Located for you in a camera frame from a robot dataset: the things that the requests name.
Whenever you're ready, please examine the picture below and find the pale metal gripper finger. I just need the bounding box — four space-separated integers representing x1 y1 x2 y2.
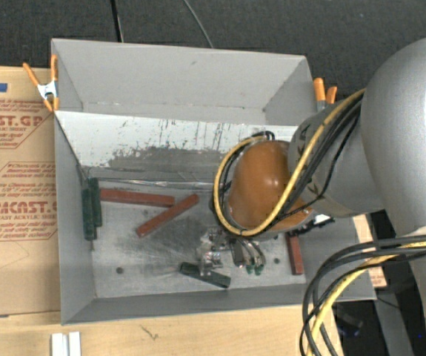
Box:
199 251 224 278
197 231 222 254

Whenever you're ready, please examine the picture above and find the dark green flat block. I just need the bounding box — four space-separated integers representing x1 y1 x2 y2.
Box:
87 177 104 228
179 261 233 289
81 187 98 242

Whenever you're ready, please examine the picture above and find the red-brown flat block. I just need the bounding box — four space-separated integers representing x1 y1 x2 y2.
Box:
99 188 176 208
135 193 201 239
285 231 306 276

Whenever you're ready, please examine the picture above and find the grey metal bin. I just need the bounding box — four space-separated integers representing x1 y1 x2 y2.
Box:
50 38 379 326

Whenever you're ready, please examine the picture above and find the brown cardboard board red print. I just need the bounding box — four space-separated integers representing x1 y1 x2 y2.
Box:
0 64 387 320

